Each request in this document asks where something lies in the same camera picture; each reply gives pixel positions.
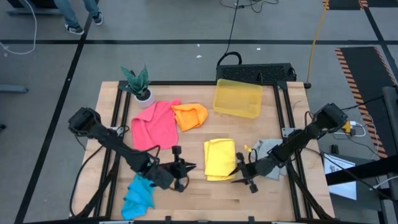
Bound yellow translucent plastic bin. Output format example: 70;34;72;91
213;78;264;119

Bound person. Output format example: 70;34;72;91
53;0;104;35

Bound orange microfiber towel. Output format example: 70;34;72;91
170;103;208;133

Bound grey vertical post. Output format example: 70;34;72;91
382;86;398;202

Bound yellow cable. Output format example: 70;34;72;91
306;0;330;90

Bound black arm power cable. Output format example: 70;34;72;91
68;144;104;218

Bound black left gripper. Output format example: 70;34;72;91
152;145;197;193

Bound large black orange-striped mat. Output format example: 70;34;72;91
335;46;398;159

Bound white adapter cable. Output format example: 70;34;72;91
334;114;376;138

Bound pink microfiber towel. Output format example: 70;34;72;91
131;98;181;152

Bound grey floor bar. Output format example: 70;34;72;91
0;84;29;94

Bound white floor cable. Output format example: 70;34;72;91
0;0;37;56

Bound black floor cable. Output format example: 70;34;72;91
219;0;279;66

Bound blue microfiber towel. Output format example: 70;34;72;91
121;173;156;221

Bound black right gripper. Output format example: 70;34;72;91
229;151;280;194

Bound yellow microfiber towel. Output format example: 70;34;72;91
203;138;237;182

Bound snake plant in white pot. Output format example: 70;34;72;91
120;64;155;109

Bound black crossbeam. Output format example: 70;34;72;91
325;155;398;187

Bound grey microfiber towel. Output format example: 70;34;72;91
250;138;289;181

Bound white paper sheet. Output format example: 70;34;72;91
323;152;358;200

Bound small black orange-striped mat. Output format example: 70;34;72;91
322;0;398;11

